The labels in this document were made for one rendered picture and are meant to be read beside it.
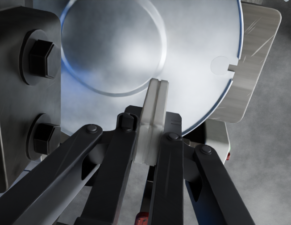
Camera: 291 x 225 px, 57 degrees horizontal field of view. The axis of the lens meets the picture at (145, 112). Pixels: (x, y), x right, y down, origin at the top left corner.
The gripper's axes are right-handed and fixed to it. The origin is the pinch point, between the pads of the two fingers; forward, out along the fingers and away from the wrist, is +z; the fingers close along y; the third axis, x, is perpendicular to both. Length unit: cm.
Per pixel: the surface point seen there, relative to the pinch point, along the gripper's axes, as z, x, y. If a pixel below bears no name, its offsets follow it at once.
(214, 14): 13.9, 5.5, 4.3
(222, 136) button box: 32.2, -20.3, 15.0
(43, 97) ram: -0.1, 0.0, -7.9
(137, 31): 13.5, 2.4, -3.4
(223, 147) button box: 29.1, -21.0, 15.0
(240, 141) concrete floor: 91, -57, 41
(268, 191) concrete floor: 90, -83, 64
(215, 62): 13.8, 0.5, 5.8
